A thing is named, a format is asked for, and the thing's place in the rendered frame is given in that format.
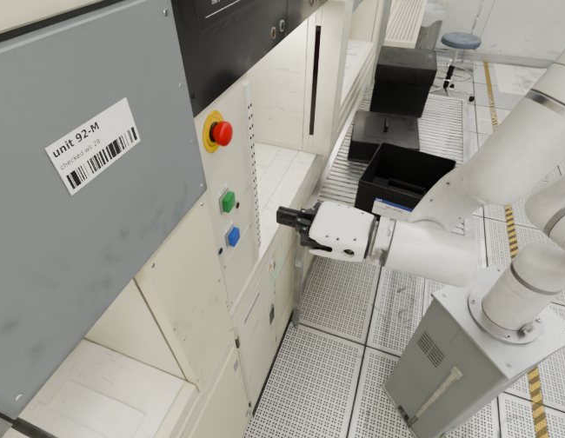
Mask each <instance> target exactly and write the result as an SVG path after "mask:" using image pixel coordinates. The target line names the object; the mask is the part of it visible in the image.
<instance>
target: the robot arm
mask: <svg viewBox="0 0 565 438"><path fill-rule="evenodd" d="M564 159H565V50H564V51H563V52H562V53H561V54H560V55H559V56H558V57H557V58H556V60H555V61H554V62H553V63H552V64H551V65H550V67H549V68H548V69H547V70H546V71H545V72H544V74H543V75H542V76H541V77H540V78H539V79H538V81H537V82H536V83H535V84H534V85H533V87H532V88H531V89H530V90H529V91H528V92H527V94H526V95H525V96H524V97H523V98H522V100H521V101H520V102H519V103H518V104H517V105H516V106H515V107H514V108H513V109H512V110H511V111H510V113H509V114H508V115H507V116H506V117H505V119H504V120H503V121H502V122H501V123H500V125H499V126H498V127H497V128H496V129H495V131H494V132H493V133H492V134H491V135H490V137H489V138H488V139H487V140H486V142H485V143H484V144H483V145H482V146H481V148H479V149H478V150H477V151H476V153H475V154H474V155H473V156H472V157H471V158H470V159H469V160H468V161H467V162H465V163H464V164H463V165H461V166H459V167H457V168H455V169H452V170H451V171H450V172H449V173H447V174H446V175H445V176H443V177H442V178H441V179H440V180H439V181H438V182H437V183H436V184H435V185H434V186H433V187H432V188H431V189H430V190H429V192H428V193H427V194H426V195H425V196H424V198H423V199H422V200H421V201H420V202H419V203H418V204H417V205H416V207H415V208H414V209H413V211H412V212H411V213H410V215H409V217H408V218H407V220H406V222H404V221H400V220H396V219H393V218H389V217H385V216H381V217H380V221H379V222H378V221H376V217H374V216H373V215H371V214H369V213H367V212H364V211H362V210H359V209H355V208H352V207H350V206H347V205H343V204H340V203H336V202H324V203H321V202H317V203H316V204H315V205H314V206H313V208H310V209H300V211H299V210H297V209H291V208H287V207H283V206H279V207H278V210H277V211H276V222H277V223H279V224H282V225H286V226H290V227H292V228H296V231H297V232H298V233H299V234H300V236H301V237H300V245H301V246H308V251H309V253H312V254H314V255H318V256H324V257H328V258H332V259H337V260H342V261H349V262H362V259H366V258H367V256H370V258H369V263H372V264H373V265H375V266H382V267H385V268H388V269H394V270H397V271H401V272H404V273H407V274H411V275H416V276H420V277H422V278H426V279H429V280H432V281H436V282H441V283H445V284H448V285H451V286H455V287H457V288H464V287H466V286H467V285H468V284H469V283H470V281H471V279H472V278H473V275H474V273H475V270H476V267H477V263H478V258H479V245H478V242H477V240H476V239H475V238H473V237H469V236H462V235H458V234H455V233H451V231H452V230H453V229H454V228H455V227H456V226H457V225H458V224H459V223H460V222H462V221H463V220H464V219H465V218H466V217H467V216H469V215H470V214H472V213H473V212H475V211H476V210H478V209H479V208H481V207H483V206H486V205H489V204H491V205H495V206H507V205H510V204H512V203H515V202H517V201H519V200H520V199H522V198H523V197H524V196H525V195H527V193H528V192H530V191H531V190H532V189H533V188H534V187H535V186H536V185H537V184H538V183H539V182H540V181H542V180H543V179H544V178H545V177H546V176H547V175H548V174H549V173H550V172H551V171H552V170H553V169H554V168H556V167H557V166H558V165H559V164H560V163H561V162H562V161H563V160H564ZM525 214H526V216H527V218H528V219H529V220H530V221H531V223H532V224H533V225H535V226H536V227H537V228H538V229H539V230H540V231H541V232H542V233H543V234H545V235H546V236H547V237H549V238H550V239H551V240H552V241H554V242H555V243H556V244H558V245H559V246H560V248H559V247H556V246H554V245H550V244H546V243H542V242H532V243H530V244H528V245H526V246H525V247H523V248H522V249H521V250H520V251H519V252H518V253H517V255H516V256H515V258H514V259H513V260H512V262H511V263H510V264H509V265H508V267H507V268H506V269H505V270H504V271H503V273H502V274H501V276H500V277H499V278H498V280H497V281H496V282H495V283H486V284H482V285H479V286H477V287H475V288H474V289H473V290H472V291H471V293H470V294H469V298H468V306H469V312H470V314H471V315H472V317H473V319H474V320H475V322H476V323H477V324H478V325H479V326H480V327H481V328H482V329H483V330H484V331H485V332H487V333H488V334H489V335H492V336H493V337H494V338H496V339H498V340H500V341H502V342H507V343H511V344H516V345H522V344H528V343H531V342H533V341H534V340H535V339H536V338H538V337H539V335H540V334H541V332H542V319H541V317H540V313H541V312H542V311H543V310H544V309H545V308H546V307H547V306H548V305H549V304H550V303H551V302H552V301H553V300H554V299H555V298H556V297H557V296H558V295H559V294H560V293H561V292H562V291H563V290H564V289H565V174H563V175H562V176H559V177H557V178H556V179H554V180H552V181H550V182H547V183H545V184H543V185H542V186H541V187H539V188H538V189H535V190H534V191H533V192H532V193H531V194H530V195H529V197H528V199H527V201H526V202H525ZM312 218H314V219H312Z"/></svg>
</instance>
